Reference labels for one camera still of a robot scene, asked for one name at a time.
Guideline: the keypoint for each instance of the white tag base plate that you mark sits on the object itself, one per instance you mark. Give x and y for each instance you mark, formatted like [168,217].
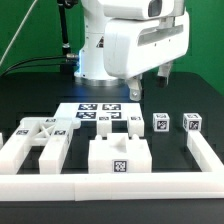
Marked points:
[90,111]

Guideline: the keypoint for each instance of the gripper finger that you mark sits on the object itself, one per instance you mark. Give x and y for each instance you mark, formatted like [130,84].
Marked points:
[163,74]
[135,88]

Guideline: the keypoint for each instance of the white tagged cube nut right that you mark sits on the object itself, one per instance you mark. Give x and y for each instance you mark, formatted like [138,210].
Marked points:
[192,122]

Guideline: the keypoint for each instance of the white chair back frame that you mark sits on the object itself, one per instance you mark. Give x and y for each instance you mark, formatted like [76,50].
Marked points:
[52,134]

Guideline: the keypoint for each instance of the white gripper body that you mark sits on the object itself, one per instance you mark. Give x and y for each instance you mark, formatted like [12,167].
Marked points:
[133,47]

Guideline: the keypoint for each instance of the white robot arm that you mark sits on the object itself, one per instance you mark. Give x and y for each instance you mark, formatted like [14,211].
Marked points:
[97,13]

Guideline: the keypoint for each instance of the white chair seat part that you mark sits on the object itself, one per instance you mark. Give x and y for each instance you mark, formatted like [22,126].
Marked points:
[119,154]

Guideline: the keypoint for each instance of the white tagged cube nut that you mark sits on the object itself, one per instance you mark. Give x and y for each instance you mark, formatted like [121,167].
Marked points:
[161,122]
[192,122]

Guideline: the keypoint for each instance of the white U-shaped obstacle fence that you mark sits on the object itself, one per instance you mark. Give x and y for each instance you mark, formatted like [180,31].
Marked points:
[208,182]

